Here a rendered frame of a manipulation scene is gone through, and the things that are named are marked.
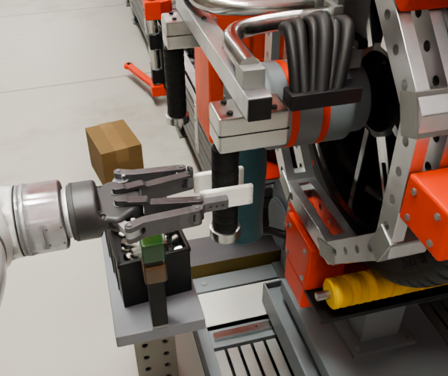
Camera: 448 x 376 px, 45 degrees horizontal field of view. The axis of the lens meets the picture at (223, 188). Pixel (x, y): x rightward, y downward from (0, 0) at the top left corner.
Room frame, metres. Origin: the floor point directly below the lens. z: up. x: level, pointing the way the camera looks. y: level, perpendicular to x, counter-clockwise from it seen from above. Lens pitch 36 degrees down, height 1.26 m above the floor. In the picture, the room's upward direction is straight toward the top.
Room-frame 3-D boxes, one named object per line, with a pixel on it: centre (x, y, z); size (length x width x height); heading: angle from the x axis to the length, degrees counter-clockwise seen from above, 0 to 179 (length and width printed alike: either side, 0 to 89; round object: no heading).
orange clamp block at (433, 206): (0.52, -0.27, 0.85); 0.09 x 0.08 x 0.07; 15
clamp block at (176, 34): (0.93, 0.06, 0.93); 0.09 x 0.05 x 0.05; 105
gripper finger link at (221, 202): (0.55, 0.02, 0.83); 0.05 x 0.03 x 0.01; 105
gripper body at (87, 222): (0.55, 0.15, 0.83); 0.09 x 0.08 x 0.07; 105
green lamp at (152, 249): (0.68, 0.12, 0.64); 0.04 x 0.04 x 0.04; 15
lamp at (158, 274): (0.68, 0.12, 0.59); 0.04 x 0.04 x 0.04; 15
